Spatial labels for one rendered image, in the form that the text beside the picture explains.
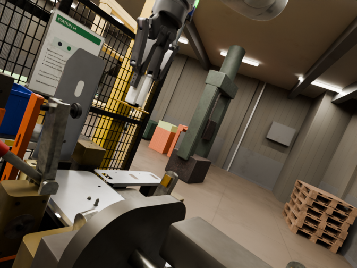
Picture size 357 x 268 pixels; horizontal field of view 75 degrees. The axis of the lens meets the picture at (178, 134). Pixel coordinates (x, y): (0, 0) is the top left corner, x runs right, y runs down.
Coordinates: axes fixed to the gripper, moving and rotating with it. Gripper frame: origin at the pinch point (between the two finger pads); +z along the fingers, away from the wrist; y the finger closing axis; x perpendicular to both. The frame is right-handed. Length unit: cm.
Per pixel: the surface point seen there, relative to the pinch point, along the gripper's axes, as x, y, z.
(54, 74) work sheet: 54, 7, 5
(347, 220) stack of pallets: -89, 518, 61
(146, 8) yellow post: 64, 44, -43
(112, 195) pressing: 3.2, 8.0, 28.8
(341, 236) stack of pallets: -92, 517, 93
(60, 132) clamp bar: -2.0, -15.0, 12.4
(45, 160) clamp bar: -1.5, -15.6, 17.9
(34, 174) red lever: -0.9, -16.2, 20.9
